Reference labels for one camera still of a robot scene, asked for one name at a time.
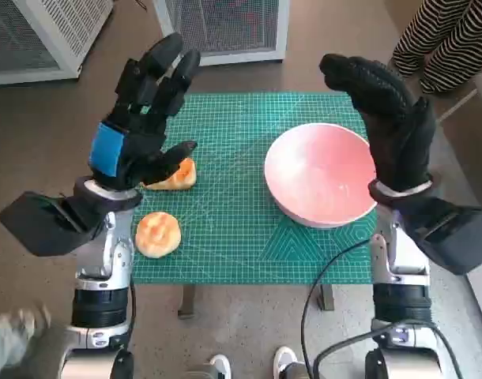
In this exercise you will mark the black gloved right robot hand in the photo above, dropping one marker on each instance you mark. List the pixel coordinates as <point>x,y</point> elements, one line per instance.
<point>399,134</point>

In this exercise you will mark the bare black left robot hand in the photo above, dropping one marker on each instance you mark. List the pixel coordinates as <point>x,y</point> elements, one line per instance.
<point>106,150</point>

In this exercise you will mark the long orange toy bread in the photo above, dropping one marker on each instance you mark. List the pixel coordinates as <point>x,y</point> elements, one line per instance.
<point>181,177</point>

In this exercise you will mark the pink bowl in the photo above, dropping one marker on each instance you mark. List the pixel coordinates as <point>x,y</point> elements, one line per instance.
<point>316,173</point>

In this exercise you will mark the round toy bread bun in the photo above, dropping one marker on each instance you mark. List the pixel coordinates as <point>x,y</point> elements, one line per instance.
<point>158,235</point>

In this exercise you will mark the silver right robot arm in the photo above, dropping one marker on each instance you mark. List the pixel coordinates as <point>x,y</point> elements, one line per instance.
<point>403,300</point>

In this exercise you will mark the person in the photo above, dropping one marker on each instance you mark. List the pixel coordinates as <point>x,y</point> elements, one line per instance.
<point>442,35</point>
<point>12,347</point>

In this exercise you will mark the wide white mesh cabinet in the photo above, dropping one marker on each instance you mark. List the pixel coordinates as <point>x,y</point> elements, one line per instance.
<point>47,35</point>

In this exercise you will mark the green cutting mat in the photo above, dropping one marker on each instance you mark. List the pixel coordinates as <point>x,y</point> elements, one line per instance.
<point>229,221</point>

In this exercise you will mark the grey table leg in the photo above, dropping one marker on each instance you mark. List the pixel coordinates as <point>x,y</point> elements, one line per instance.
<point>186,300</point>
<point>326,298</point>

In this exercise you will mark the narrow white mesh cabinet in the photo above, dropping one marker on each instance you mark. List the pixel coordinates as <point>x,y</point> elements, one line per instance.
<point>225,27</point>

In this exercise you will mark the white left robot foot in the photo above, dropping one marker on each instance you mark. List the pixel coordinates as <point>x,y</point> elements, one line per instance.
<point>221,367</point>

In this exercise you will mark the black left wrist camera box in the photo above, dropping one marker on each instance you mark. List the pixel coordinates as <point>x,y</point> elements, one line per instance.
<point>43,225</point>

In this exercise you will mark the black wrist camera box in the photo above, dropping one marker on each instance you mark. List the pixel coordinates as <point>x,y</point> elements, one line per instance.
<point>43,225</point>
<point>450,237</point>

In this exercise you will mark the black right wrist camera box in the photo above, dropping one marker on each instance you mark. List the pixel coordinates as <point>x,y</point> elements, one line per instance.
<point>450,237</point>

